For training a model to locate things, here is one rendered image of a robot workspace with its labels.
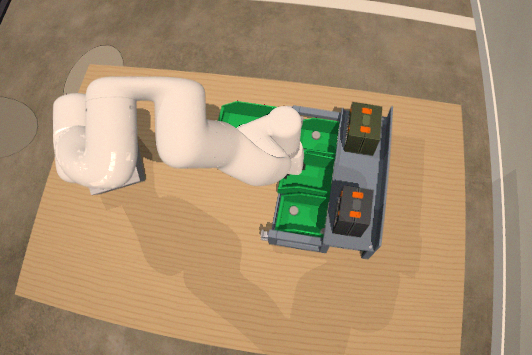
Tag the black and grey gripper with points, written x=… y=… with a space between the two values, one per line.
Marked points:
x=297 y=163

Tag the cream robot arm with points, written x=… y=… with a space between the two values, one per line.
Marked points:
x=183 y=138

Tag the grey metal shelf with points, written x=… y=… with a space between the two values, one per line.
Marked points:
x=350 y=169

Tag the green bin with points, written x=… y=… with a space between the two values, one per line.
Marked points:
x=311 y=216
x=238 y=113
x=317 y=175
x=326 y=144

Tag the dark grey case with orange latches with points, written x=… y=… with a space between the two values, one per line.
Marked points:
x=354 y=211

